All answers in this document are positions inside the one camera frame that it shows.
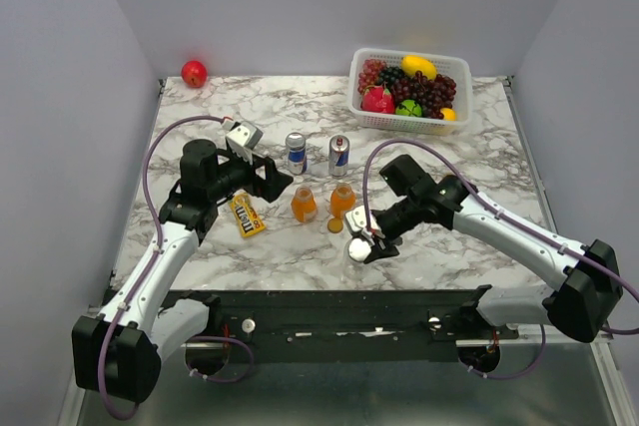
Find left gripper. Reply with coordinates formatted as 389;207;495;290
208;147;294;202

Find silver jar lid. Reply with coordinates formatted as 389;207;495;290
346;238;371;263

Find clear glass jar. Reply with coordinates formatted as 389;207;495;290
345;260;368;278

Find gold bottle cap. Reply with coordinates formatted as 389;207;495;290
326;217;343;233

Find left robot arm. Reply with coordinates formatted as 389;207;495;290
72;139;293;404

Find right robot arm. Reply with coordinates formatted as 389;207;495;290
347;155;623;343

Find orange juice bottle left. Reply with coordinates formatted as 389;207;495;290
291;187;318;223

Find orange juice bottle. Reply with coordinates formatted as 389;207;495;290
329;183;356;218
291;187;318;223

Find orange juice bottle right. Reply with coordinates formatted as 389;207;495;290
329;183;356;218

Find yellow candy packet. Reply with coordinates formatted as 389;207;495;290
230;193;267;238

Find blue energy can left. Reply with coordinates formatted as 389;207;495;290
285;132;308;175

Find blue silver energy can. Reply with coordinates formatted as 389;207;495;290
328;135;350;178

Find red dragon fruit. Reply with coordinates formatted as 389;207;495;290
360;86;395;115

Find red apple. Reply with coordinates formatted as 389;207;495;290
181;60;208;89

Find green round fruit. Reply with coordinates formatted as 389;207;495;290
394;100;422;118

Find light red grape bunch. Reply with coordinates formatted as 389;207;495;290
357;59;386;95

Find black grape bunch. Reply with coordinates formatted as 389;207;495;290
375;67;405;89

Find dark red grape bunch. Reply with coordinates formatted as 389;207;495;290
389;72;456;120

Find white plastic fruit basket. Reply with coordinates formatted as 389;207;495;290
347;48;473;136

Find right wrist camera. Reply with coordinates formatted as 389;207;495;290
344;206;369;237

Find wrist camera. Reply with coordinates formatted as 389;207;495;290
344;206;369;237
225;122;264;165

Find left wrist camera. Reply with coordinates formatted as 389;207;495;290
225;122;264;165

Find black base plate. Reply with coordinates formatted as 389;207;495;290
137;287;541;364

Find aluminium rail frame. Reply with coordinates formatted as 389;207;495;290
112;326;638;425

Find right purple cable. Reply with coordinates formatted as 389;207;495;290
361;138;639;380

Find purple cable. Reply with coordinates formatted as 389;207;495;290
97;115;256;421
361;138;639;380

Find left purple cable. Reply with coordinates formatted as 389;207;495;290
97;115;256;421

